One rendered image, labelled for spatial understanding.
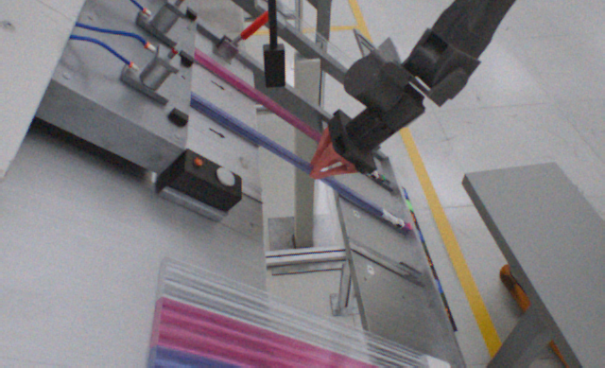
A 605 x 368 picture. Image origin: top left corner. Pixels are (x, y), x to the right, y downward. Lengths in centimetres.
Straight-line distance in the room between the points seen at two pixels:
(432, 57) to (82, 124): 44
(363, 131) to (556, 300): 58
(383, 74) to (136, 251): 37
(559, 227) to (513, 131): 125
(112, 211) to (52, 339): 13
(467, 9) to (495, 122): 180
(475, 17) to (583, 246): 69
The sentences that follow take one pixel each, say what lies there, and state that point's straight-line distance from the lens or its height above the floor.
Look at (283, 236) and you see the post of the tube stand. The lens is 177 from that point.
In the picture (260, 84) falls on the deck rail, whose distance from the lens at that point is 87.
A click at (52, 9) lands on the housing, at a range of 48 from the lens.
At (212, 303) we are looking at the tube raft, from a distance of 47.
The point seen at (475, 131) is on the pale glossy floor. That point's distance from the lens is 235.
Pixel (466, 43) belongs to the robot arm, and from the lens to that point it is 66.
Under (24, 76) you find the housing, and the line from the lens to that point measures 41.
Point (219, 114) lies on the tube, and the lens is 65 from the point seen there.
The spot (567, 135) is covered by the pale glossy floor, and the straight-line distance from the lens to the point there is 250.
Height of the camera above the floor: 145
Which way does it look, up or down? 45 degrees down
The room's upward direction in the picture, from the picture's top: straight up
